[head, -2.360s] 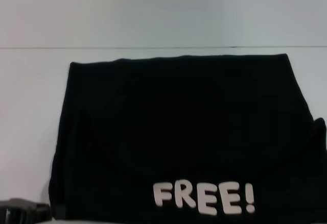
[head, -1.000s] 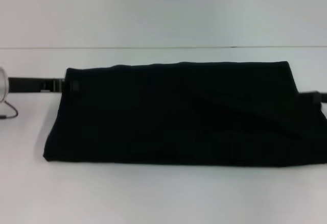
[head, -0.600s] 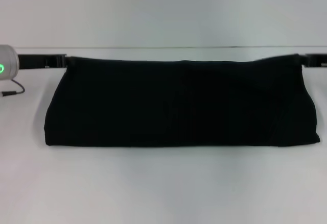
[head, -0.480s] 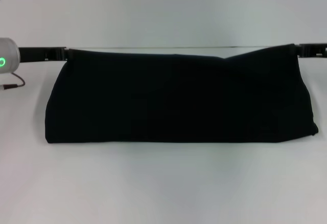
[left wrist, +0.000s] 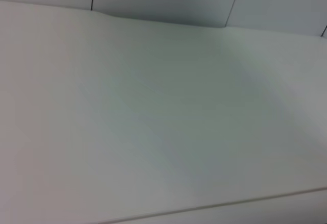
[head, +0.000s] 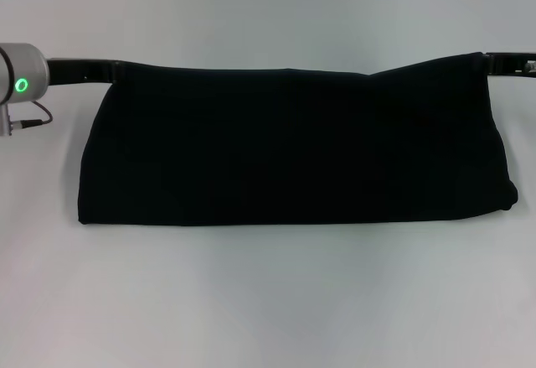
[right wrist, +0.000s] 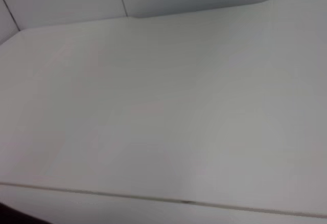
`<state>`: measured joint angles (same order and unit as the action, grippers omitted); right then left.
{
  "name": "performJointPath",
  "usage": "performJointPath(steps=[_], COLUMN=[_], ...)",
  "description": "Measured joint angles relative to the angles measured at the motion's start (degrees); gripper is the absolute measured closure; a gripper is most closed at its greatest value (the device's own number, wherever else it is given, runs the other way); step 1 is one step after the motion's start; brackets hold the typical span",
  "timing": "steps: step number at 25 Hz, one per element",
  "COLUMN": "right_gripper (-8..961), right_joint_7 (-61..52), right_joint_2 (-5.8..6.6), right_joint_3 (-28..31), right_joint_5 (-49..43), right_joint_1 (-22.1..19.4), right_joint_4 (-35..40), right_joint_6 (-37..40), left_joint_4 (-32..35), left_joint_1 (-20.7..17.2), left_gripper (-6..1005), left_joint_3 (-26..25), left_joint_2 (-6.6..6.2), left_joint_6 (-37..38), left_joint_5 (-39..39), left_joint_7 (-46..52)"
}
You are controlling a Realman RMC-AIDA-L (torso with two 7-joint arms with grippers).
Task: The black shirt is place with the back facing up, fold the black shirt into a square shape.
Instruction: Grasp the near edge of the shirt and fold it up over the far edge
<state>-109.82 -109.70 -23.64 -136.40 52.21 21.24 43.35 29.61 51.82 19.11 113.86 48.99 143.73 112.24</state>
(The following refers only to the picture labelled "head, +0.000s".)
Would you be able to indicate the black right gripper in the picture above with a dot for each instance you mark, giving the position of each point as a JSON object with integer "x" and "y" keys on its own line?
{"x": 515, "y": 60}

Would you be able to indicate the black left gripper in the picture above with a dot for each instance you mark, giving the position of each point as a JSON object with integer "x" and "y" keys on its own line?
{"x": 79, "y": 70}

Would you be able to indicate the black t-shirt with FREE print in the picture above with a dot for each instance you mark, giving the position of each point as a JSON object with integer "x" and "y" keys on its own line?
{"x": 293, "y": 141}

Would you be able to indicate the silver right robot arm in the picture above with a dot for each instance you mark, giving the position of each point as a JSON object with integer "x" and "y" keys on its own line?
{"x": 531, "y": 66}

